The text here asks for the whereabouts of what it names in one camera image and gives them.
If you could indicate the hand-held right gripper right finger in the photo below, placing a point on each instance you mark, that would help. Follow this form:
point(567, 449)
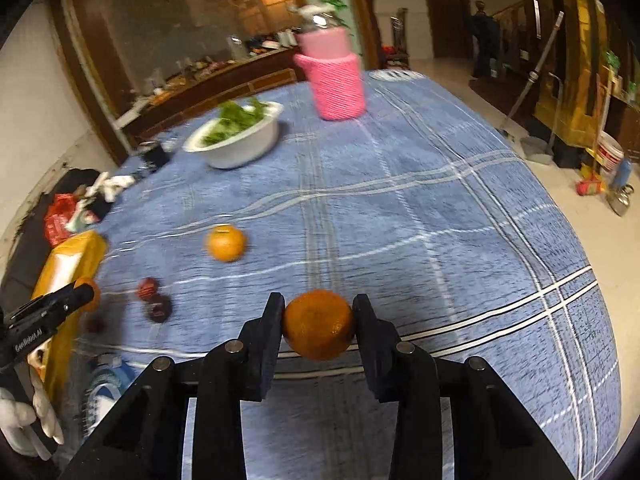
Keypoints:
point(367, 325)

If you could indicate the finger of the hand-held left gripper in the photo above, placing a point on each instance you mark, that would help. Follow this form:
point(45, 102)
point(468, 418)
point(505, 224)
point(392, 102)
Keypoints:
point(67, 297)

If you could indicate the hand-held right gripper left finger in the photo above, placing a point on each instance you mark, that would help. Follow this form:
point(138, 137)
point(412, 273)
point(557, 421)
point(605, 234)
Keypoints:
point(270, 325)

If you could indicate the orange mandarin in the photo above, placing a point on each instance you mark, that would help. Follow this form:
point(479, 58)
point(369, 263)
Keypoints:
point(95, 304)
point(226, 243)
point(317, 325)

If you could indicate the yellow plastic bag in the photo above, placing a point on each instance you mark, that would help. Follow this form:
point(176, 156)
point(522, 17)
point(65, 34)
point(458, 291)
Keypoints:
point(75, 260)

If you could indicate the person's left hand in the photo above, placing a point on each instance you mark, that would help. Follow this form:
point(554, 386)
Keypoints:
point(47, 410)

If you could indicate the red date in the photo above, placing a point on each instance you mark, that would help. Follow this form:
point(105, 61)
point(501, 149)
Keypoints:
point(95, 325)
point(148, 288)

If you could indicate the red plastic bag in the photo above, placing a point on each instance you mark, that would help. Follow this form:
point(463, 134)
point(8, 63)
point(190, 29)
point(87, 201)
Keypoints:
point(60, 220)

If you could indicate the dark brown chestnut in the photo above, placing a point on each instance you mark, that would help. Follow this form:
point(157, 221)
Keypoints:
point(159, 308)

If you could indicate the black pouch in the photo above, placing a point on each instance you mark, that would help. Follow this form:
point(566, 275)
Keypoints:
point(97, 206)

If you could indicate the white glove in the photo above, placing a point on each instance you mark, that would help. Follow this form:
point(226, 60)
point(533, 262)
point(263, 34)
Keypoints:
point(112, 183)

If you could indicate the blue plaid tablecloth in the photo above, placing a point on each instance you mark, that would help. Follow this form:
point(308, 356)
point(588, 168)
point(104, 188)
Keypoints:
point(400, 200)

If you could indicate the black cup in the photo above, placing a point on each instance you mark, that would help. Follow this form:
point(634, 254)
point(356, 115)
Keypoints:
point(152, 156)

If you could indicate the white bowl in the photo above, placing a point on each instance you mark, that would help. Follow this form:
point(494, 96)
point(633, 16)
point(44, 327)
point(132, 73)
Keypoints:
point(240, 147)

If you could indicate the green leafy vegetables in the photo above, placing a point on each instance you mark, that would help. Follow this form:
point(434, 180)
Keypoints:
point(235, 117)

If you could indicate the wooden counter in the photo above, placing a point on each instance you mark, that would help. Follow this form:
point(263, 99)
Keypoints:
point(210, 90)

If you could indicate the grey dustpan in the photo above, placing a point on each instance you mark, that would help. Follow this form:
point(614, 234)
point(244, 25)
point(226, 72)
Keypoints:
point(537, 149)

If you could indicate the bottle in pink knit sleeve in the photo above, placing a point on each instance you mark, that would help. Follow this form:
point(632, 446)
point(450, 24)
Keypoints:
point(335, 80)

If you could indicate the small red packet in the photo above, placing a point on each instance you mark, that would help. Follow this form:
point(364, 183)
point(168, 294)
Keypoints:
point(590, 187)

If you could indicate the kitchenware on counter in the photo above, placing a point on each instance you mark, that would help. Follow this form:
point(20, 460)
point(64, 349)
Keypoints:
point(225, 60)

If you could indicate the metal kettle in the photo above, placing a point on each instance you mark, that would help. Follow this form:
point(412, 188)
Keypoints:
point(620, 201)

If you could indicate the wooden chair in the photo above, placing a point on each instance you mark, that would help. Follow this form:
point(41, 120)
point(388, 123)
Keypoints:
point(398, 35)

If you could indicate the blue plastic bottle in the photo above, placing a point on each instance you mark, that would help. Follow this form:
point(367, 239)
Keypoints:
point(623, 172)

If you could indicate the white bucket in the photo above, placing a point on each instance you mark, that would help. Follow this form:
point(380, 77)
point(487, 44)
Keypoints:
point(610, 152)

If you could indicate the metal pole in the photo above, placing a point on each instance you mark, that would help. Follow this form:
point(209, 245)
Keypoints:
point(537, 70)

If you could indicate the wooden door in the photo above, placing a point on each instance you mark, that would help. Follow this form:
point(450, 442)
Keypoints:
point(445, 10)

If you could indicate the golden wooden cabinet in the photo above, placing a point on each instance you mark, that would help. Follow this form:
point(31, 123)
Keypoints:
point(580, 60)

